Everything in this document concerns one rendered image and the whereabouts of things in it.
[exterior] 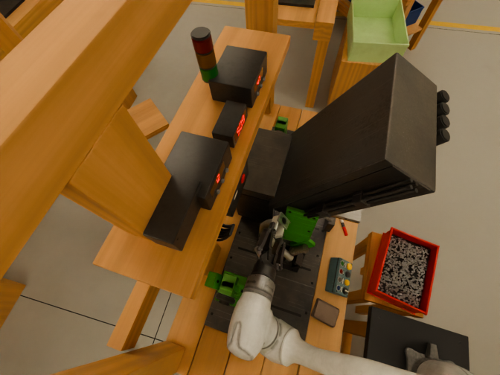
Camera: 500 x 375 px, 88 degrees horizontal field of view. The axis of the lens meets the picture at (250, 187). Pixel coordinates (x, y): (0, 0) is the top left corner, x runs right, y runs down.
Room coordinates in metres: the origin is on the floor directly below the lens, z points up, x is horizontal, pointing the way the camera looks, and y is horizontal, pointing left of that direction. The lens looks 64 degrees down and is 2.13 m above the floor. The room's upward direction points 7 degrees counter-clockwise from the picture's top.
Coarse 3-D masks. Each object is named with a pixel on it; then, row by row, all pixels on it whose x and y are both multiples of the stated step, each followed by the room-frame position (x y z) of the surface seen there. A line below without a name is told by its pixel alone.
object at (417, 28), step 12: (348, 0) 3.25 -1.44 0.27; (408, 0) 2.42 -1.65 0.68; (432, 0) 2.64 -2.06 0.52; (408, 12) 2.46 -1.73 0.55; (420, 12) 2.70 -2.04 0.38; (432, 12) 2.59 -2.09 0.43; (408, 24) 2.66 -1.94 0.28; (420, 24) 2.64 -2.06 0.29; (420, 36) 2.61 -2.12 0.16; (408, 48) 2.62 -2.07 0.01
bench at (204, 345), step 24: (264, 120) 1.06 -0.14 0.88; (288, 120) 1.04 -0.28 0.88; (240, 216) 0.45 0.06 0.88; (216, 264) 0.23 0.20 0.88; (192, 312) 0.03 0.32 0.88; (168, 336) -0.05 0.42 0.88; (192, 336) -0.06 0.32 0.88; (216, 336) -0.07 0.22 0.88; (192, 360) -0.15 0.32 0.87; (216, 360) -0.16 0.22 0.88; (240, 360) -0.17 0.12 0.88; (264, 360) -0.18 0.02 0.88
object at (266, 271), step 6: (264, 252) 0.17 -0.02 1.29; (264, 258) 0.15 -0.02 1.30; (258, 264) 0.13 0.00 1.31; (264, 264) 0.13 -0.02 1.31; (270, 264) 0.13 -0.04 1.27; (252, 270) 0.12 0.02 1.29; (258, 270) 0.12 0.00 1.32; (264, 270) 0.11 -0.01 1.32; (270, 270) 0.11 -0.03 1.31; (270, 276) 0.09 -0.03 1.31
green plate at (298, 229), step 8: (288, 208) 0.32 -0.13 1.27; (296, 208) 0.31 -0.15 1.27; (288, 216) 0.30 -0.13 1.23; (296, 216) 0.30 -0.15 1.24; (296, 224) 0.28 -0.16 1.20; (304, 224) 0.27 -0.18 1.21; (312, 224) 0.27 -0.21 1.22; (288, 232) 0.27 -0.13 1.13; (296, 232) 0.26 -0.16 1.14; (304, 232) 0.26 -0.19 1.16; (296, 240) 0.25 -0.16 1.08; (304, 240) 0.24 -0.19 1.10
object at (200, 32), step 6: (198, 30) 0.64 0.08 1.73; (204, 30) 0.64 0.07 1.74; (192, 36) 0.62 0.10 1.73; (198, 36) 0.61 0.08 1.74; (204, 36) 0.61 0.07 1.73; (210, 36) 0.62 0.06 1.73; (198, 42) 0.60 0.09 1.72; (204, 42) 0.60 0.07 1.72; (210, 42) 0.61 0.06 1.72; (198, 48) 0.61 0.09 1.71; (204, 48) 0.60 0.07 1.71; (210, 48) 0.61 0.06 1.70; (204, 54) 0.60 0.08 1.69
